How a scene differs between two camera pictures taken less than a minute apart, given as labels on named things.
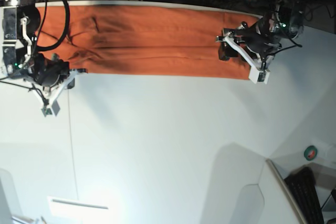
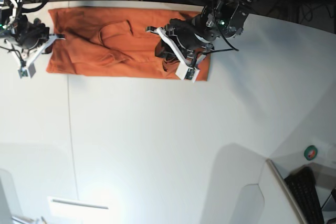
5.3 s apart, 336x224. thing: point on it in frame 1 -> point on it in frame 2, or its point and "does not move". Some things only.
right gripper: [49, 72] -> [29, 34]
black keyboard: [302, 181] does not move
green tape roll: [310, 152] does not move
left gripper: [261, 37] -> [191, 33]
